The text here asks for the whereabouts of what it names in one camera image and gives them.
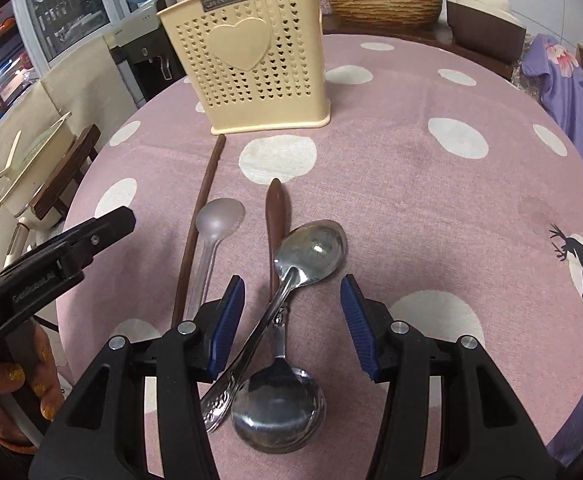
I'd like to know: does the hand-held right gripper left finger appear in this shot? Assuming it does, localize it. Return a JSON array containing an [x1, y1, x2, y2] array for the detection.
[[28, 275, 247, 480]]

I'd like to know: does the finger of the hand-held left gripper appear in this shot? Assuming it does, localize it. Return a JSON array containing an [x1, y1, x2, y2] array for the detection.
[[54, 206, 137, 275]]

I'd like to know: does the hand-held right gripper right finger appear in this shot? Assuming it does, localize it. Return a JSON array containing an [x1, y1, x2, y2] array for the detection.
[[340, 274, 557, 480]]

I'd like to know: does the patterned-handle metal spoon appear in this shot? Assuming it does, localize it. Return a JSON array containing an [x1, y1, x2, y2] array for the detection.
[[200, 219, 349, 434]]

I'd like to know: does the cream plastic utensil holder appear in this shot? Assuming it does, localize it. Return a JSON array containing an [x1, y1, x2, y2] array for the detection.
[[156, 0, 332, 136]]

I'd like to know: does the person's left hand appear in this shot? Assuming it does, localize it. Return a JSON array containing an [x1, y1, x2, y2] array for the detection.
[[0, 327, 65, 443]]

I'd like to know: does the dark wooden stool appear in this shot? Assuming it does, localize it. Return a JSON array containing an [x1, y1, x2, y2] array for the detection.
[[28, 124, 102, 222]]

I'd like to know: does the cream cooking pot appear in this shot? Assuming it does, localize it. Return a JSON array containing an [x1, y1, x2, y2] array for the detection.
[[0, 112, 78, 227]]

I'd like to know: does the grey plastic spoon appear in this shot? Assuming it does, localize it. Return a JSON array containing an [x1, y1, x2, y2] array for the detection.
[[183, 197, 246, 324]]

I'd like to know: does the white plastic ladle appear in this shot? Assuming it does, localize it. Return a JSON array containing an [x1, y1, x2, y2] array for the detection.
[[0, 130, 23, 184]]

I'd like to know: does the beige cloth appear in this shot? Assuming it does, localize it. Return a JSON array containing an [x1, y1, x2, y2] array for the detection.
[[0, 35, 138, 266]]

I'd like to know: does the water dispenser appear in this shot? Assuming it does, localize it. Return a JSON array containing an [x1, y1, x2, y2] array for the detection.
[[103, 7, 193, 107]]

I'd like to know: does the window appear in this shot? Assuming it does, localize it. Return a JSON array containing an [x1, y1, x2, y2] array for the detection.
[[0, 0, 128, 142]]

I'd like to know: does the purple floral cloth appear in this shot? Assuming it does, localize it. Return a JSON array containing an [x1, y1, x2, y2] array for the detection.
[[520, 34, 583, 467]]

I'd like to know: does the wicker basin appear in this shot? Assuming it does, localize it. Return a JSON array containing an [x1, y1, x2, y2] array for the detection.
[[325, 0, 444, 31]]

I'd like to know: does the brown and cream container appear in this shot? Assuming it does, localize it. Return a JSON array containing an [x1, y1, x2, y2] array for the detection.
[[445, 0, 529, 65]]

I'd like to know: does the brown-handled round metal spoon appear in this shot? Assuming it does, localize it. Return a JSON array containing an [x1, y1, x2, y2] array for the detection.
[[230, 178, 327, 455]]

